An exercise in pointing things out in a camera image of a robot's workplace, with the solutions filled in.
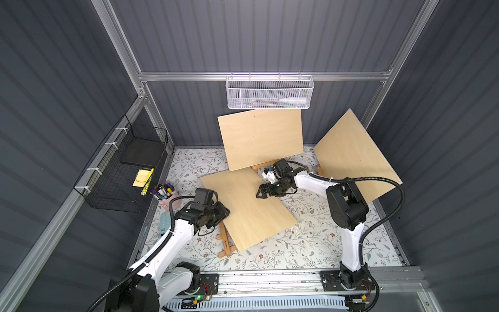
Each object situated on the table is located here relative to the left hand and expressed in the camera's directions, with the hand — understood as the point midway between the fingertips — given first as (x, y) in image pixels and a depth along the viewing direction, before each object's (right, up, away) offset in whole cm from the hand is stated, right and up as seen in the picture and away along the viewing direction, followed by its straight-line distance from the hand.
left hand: (231, 213), depth 82 cm
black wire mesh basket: (-43, +15, -13) cm, 47 cm away
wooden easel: (-3, -10, -1) cm, 11 cm away
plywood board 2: (+12, +36, +20) cm, 43 cm away
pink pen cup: (-31, +8, +5) cm, 33 cm away
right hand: (+15, +5, +13) cm, 20 cm away
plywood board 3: (+9, -2, +1) cm, 9 cm away
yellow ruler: (-30, +12, -13) cm, 34 cm away
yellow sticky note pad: (-34, +16, -7) cm, 38 cm away
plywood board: (+53, +27, +7) cm, 60 cm away
